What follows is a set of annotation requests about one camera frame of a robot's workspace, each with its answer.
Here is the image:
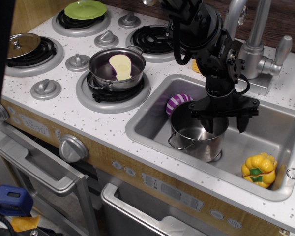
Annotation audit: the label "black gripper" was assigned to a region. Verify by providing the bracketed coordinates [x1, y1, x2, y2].
[188, 91, 260, 133]

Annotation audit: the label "steel pot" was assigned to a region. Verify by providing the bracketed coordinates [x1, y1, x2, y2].
[168, 102, 229, 162]

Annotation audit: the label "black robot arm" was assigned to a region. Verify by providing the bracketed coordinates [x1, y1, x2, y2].
[160, 0, 260, 133]

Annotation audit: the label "steel sink basin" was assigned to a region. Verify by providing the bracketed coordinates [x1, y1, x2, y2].
[125, 74, 295, 201]

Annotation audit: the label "steel pot lid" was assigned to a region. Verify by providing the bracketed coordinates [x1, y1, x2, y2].
[7, 33, 41, 59]

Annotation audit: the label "purple striped toy onion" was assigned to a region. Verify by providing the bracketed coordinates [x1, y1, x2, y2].
[166, 93, 193, 117]

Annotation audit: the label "yellow toy bell pepper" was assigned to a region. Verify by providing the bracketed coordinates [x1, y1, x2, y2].
[241, 152, 278, 188]

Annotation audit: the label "silver faucet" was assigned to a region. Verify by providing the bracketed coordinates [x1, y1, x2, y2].
[224, 0, 293, 95]

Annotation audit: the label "yellow toy corn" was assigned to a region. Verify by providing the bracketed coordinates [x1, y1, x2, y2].
[191, 59, 200, 73]

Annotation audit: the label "steel pan on burner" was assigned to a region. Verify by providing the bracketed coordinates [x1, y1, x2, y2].
[88, 47, 146, 91]

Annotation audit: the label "toy eggplant slice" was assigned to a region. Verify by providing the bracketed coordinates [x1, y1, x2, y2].
[109, 54, 132, 81]

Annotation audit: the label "front right burner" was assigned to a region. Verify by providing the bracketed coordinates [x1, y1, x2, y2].
[76, 71, 150, 114]

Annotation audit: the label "dishwasher door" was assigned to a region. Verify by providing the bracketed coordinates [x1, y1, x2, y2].
[101, 183, 226, 236]

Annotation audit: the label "silver stove knob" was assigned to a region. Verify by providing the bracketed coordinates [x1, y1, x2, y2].
[94, 30, 119, 49]
[30, 79, 61, 100]
[65, 54, 90, 72]
[118, 12, 141, 29]

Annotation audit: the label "silver oven knob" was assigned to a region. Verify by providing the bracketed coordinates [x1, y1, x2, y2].
[59, 134, 89, 163]
[0, 104, 9, 121]

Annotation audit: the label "back left burner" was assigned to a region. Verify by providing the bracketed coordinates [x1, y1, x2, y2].
[52, 10, 110, 37]

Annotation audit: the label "green plastic plate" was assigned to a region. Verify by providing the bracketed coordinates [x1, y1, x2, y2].
[64, 0, 107, 20]

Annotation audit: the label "front left burner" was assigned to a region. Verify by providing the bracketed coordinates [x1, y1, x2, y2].
[5, 36, 64, 77]

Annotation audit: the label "blue clamp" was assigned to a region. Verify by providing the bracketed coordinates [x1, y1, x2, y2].
[0, 185, 33, 216]

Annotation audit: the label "yellow cloth piece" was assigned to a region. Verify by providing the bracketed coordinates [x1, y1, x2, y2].
[10, 215, 41, 233]

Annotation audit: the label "oven door with handle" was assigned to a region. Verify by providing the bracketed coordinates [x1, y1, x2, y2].
[0, 121, 100, 236]

